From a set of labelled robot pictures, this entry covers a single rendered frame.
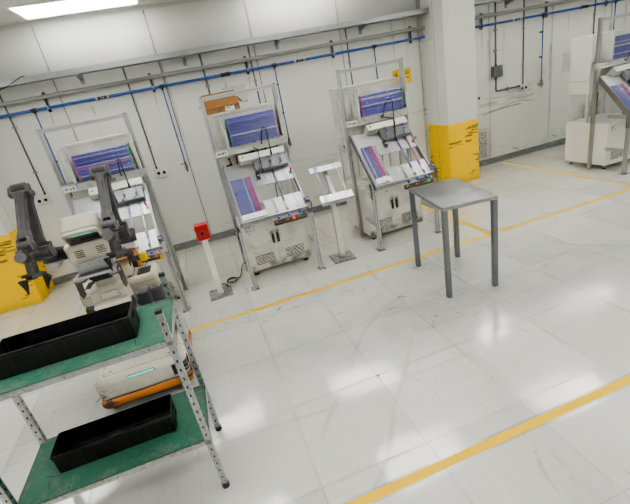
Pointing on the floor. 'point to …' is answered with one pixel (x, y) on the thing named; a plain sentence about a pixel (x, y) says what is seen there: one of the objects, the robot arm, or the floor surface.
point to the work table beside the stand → (459, 193)
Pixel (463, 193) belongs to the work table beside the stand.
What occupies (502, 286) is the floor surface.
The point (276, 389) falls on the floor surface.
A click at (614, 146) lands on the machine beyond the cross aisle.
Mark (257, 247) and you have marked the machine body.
